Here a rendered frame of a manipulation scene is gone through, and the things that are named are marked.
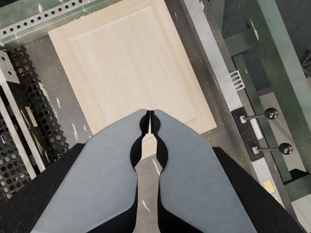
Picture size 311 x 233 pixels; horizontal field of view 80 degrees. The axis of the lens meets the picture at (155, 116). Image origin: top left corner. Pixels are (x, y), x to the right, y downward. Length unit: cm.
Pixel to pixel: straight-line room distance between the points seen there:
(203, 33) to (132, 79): 31
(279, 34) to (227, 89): 27
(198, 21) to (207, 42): 8
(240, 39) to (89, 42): 59
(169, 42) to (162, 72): 11
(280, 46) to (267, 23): 10
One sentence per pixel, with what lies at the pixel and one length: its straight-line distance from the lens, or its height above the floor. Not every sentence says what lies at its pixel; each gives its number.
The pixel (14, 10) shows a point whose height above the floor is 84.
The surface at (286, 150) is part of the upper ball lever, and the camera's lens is 71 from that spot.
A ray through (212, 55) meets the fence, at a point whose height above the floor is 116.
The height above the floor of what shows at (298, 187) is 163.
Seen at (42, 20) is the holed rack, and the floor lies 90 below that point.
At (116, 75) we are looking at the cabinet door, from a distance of 72.
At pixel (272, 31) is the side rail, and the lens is 85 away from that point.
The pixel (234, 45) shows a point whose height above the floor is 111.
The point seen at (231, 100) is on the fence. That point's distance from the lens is 74.
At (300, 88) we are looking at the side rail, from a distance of 86.
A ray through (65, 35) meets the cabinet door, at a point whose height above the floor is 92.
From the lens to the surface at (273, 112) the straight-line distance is 67.
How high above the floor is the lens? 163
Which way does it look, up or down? 33 degrees down
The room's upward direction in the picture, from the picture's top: 156 degrees clockwise
